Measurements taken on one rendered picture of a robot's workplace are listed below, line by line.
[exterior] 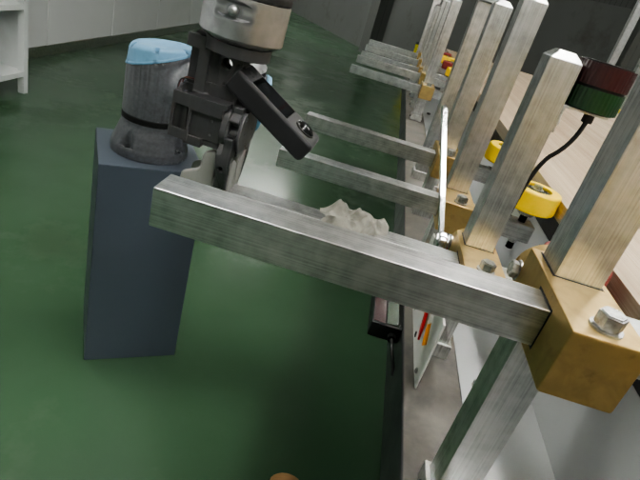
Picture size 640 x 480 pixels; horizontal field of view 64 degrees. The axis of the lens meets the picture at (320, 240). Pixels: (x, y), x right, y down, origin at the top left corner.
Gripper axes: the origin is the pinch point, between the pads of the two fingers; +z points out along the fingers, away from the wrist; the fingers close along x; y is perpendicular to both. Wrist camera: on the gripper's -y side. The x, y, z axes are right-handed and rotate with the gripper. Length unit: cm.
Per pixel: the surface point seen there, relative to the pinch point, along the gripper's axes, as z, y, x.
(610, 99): -25.8, -36.6, -1.4
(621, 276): -8.3, -47.2, -0.1
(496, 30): -28, -31, -53
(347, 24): 55, 93, -1100
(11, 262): 84, 85, -79
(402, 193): -1.4, -22.7, -23.7
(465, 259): -5.0, -29.4, 1.9
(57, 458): 83, 29, -18
